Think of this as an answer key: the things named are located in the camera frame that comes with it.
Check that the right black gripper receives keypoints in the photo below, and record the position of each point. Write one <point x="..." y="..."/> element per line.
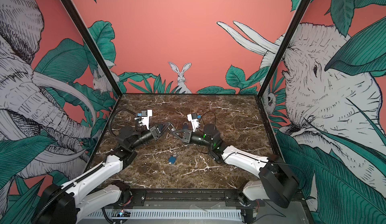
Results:
<point x="189" y="136"/>

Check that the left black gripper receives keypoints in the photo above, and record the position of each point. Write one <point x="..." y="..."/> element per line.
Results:
<point x="154" y="131"/>

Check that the blue padlock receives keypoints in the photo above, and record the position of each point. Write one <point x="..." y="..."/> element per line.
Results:
<point x="172" y="160"/>

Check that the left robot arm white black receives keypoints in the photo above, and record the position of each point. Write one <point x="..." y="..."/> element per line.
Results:
<point x="72" y="201"/>

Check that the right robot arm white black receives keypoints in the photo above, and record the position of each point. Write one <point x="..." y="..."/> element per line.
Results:
<point x="277" y="182"/>

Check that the small green circuit board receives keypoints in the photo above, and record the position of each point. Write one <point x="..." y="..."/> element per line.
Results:
<point x="121" y="214"/>

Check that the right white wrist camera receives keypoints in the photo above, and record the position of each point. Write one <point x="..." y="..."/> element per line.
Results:
<point x="195" y="121"/>

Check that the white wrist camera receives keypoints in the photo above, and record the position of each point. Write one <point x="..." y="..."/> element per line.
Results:
<point x="143" y="118"/>
<point x="195" y="121"/>

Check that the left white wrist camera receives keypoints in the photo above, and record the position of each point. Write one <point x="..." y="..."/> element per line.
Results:
<point x="143" y="118"/>

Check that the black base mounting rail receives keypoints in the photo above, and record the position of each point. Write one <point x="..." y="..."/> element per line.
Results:
<point x="231" y="197"/>

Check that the white slotted cable duct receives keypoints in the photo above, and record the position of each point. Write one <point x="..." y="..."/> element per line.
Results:
<point x="141" y="214"/>

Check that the left black frame post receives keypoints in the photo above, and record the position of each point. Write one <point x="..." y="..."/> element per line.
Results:
<point x="80" y="25"/>

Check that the black frame post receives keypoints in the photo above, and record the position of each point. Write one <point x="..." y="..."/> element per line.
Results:
<point x="80" y="25"/>
<point x="285" y="43"/>

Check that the right black frame post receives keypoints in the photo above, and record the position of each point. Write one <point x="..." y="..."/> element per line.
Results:
<point x="285" y="43"/>

